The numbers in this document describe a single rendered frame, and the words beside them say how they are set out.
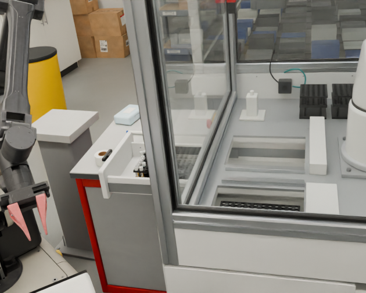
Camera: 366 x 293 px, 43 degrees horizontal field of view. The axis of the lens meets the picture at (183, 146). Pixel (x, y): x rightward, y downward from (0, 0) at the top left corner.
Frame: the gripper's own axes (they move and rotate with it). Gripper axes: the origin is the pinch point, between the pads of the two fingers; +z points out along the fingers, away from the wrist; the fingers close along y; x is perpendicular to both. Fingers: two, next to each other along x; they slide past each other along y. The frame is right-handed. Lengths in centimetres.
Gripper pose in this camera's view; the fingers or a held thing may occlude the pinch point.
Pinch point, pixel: (37, 233)
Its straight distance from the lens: 99.4
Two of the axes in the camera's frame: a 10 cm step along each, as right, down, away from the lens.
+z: 4.2, 8.4, -3.4
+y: 8.8, -2.8, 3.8
